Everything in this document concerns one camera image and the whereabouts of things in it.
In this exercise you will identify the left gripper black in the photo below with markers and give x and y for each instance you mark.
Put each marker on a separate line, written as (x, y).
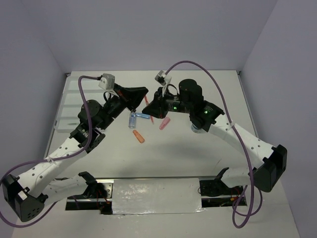
(131, 98)

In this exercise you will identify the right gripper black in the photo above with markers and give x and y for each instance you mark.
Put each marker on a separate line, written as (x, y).
(157, 106)

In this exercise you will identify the orange highlighter pen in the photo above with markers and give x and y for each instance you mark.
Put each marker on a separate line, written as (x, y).
(147, 109)

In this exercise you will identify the blue plastic case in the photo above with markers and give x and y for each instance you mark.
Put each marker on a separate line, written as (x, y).
(143, 116)

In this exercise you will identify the orange plastic case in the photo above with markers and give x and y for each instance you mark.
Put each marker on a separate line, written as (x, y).
(139, 137)

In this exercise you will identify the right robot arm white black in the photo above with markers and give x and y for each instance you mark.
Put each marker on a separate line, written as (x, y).
(267, 163)

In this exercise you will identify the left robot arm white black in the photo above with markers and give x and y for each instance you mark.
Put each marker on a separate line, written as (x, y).
(28, 193)

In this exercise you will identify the pink plastic case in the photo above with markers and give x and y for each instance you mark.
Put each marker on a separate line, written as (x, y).
(164, 123)

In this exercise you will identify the clear spray bottle blue cap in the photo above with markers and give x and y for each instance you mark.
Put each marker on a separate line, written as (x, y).
(132, 120)

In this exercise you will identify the blue paint jar near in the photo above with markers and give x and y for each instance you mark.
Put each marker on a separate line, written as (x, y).
(196, 130)

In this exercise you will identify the white compartment tray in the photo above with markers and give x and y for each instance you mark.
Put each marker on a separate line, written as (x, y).
(71, 102)

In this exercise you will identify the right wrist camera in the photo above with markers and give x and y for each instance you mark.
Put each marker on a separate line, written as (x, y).
(162, 78)

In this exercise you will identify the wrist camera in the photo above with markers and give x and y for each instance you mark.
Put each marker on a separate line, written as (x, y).
(162, 78)
(107, 81)

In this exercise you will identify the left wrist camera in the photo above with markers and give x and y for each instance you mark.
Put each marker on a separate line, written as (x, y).
(107, 81)

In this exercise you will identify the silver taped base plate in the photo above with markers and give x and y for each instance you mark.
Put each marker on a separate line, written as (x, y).
(156, 196)

